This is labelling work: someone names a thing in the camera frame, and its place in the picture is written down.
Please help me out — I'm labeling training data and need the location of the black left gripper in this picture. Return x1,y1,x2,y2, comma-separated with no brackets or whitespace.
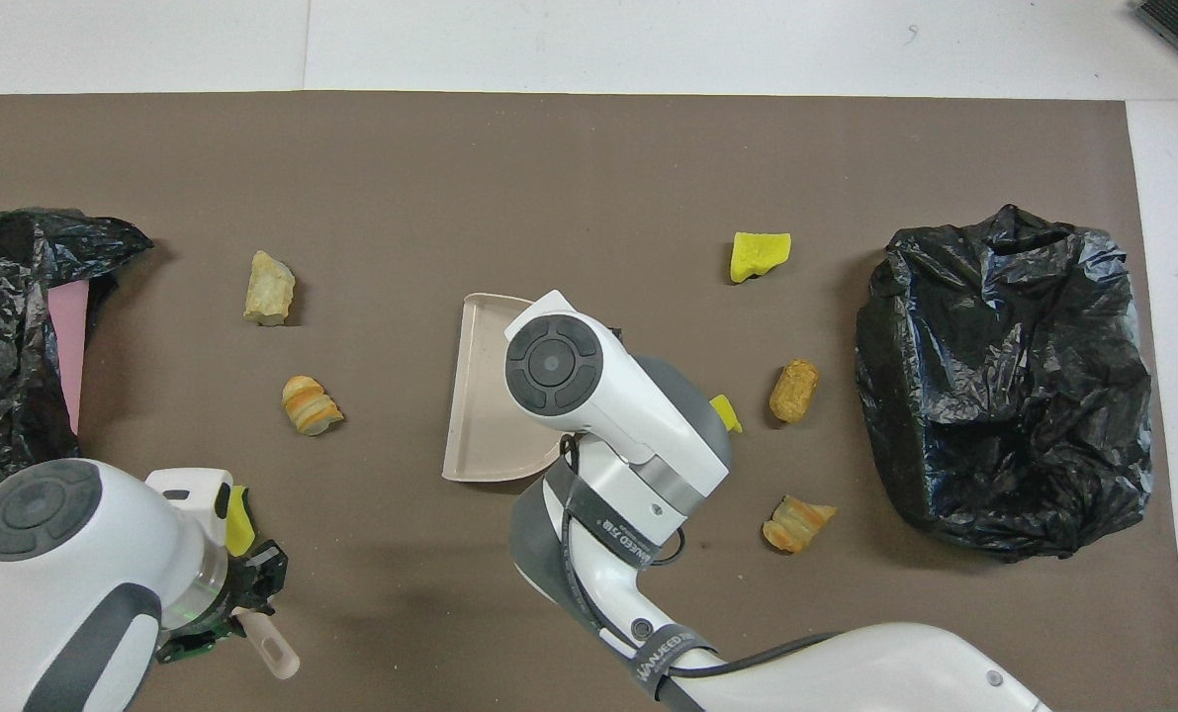
158,540,290,664

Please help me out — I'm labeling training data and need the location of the beige plastic dustpan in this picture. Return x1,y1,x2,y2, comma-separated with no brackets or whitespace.
441,293,575,484

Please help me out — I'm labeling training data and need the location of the striped bread piece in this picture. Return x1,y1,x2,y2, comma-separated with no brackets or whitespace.
762,495,838,555
282,375,346,437

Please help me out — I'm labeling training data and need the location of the pale beige food chunk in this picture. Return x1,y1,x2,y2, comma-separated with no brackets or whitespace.
243,250,297,327

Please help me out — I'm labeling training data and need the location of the black plastic trash bag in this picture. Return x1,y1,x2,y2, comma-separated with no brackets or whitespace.
0,208,154,515

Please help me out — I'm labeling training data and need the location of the right black trash bag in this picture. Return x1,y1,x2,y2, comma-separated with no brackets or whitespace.
854,204,1155,565

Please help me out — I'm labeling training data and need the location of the brown table mat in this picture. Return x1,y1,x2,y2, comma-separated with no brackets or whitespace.
0,92,1178,712

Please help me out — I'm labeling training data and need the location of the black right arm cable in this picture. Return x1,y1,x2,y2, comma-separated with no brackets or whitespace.
554,435,837,693

